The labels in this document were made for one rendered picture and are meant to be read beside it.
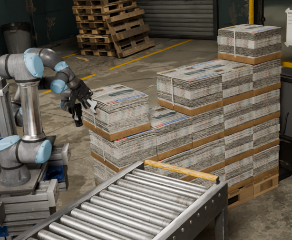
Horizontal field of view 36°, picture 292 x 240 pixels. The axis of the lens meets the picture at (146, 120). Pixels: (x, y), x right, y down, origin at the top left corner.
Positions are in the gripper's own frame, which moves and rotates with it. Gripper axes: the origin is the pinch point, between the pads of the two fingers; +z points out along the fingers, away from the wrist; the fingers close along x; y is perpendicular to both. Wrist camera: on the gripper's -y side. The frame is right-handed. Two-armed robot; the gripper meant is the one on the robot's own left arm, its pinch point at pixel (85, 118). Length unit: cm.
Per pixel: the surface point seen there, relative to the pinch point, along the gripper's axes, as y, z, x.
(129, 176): -6, 84, -18
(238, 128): -22, 44, 97
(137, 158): -18.0, 44.5, 11.0
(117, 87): 20.6, 15.6, 18.3
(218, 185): -6, 121, 9
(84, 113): 7.6, 10.3, -5.1
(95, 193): -6, 88, -40
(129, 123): 5.6, 43.6, 8.0
